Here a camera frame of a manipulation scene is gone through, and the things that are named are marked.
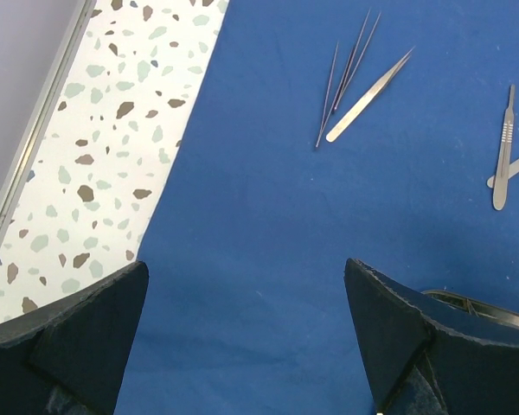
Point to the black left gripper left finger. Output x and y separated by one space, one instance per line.
69 357

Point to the steel instrument tray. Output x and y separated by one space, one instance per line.
476 308

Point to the blue cloth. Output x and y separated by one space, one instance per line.
246 311

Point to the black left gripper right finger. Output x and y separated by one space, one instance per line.
422 356

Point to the pointed steel tweezers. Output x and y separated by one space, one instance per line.
332 102

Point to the aluminium left side rail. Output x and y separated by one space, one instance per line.
38 42

